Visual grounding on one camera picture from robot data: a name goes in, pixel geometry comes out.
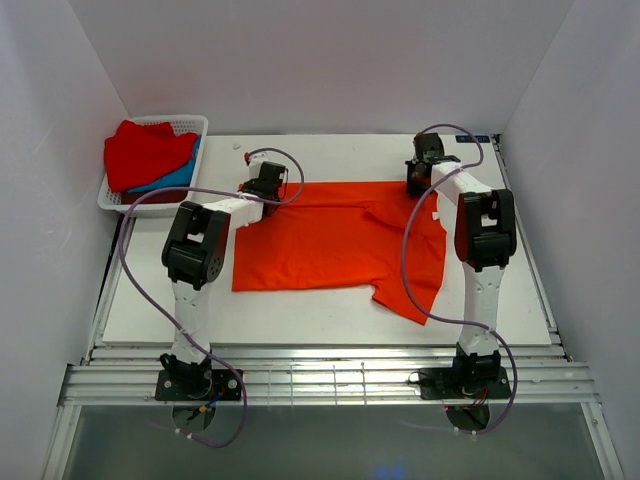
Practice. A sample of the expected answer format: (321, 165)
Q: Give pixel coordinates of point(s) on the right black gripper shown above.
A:
(412, 190)

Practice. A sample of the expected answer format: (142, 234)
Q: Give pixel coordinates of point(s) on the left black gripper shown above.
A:
(249, 185)

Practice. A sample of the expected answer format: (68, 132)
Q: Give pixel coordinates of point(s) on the orange t shirt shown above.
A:
(348, 234)

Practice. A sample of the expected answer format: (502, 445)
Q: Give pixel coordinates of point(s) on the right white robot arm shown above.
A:
(484, 241)

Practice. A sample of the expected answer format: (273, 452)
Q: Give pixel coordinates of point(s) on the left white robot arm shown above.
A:
(194, 254)

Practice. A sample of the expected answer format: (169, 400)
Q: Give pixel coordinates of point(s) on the blue table label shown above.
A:
(482, 139)

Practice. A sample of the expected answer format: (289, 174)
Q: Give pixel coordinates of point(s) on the blue t shirt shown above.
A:
(179, 177)

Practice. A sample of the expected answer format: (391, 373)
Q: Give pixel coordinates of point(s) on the dark maroon t shirt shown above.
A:
(165, 197)

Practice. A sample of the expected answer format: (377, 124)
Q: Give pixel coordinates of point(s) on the red t shirt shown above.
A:
(137, 154)

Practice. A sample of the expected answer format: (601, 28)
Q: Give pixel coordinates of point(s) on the white plastic basket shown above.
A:
(198, 124)

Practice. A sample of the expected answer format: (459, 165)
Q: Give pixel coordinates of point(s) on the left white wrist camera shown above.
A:
(254, 163)

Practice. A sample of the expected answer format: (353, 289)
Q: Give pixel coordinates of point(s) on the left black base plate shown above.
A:
(217, 384)

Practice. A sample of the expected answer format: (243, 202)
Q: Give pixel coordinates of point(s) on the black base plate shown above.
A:
(217, 384)
(445, 383)

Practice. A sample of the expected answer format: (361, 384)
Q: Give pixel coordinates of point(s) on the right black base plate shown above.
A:
(445, 383)

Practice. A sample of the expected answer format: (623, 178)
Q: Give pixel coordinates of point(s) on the aluminium frame rails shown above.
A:
(333, 376)

